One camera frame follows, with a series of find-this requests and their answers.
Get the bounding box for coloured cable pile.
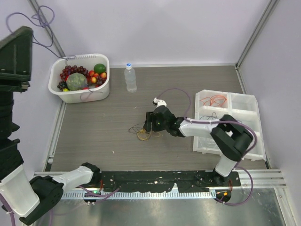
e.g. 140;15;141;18
128;122;162;142

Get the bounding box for light purple cable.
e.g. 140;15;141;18
6;5;104;102

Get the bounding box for dark blue cable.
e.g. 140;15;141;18
199;112;219;120

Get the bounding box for white cable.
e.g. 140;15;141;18
198;136;218;149

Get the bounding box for orange cable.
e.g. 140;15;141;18
199;94;229;108

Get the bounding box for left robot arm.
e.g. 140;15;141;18
0;26;101;226

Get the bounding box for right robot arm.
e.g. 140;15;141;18
143;105;258;186

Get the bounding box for white compartment organizer tray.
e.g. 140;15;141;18
195;90;266;161

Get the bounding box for dark grape bunch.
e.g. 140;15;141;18
57;81;69;92

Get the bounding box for red grape bunch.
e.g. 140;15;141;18
59;65;89;81

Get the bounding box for clear plastic water bottle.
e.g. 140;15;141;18
124;63;137;93

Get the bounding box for white plastic basket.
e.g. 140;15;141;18
48;53;110;104

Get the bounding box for green melon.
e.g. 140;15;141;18
66;73;88;91

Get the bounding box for red yellow peaches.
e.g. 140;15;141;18
87;70;107;87

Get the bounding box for green lime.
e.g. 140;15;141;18
94;64;106;74

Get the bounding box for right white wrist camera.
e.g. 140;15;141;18
153;97;167;108

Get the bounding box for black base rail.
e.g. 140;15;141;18
83;170;240;193

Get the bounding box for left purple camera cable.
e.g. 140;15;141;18
0;195;17;226

